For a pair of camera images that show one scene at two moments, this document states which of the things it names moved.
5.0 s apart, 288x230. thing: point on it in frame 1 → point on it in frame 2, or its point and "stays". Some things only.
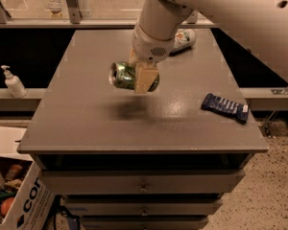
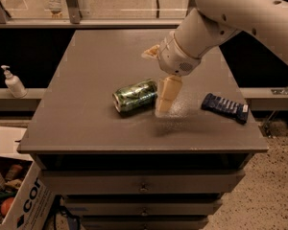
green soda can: [123, 74] → [139, 97]
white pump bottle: [13, 83] stays
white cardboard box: [34, 206] stays
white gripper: [148, 47] → [173, 58]
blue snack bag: [237, 111] stays
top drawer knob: [144, 189] stays
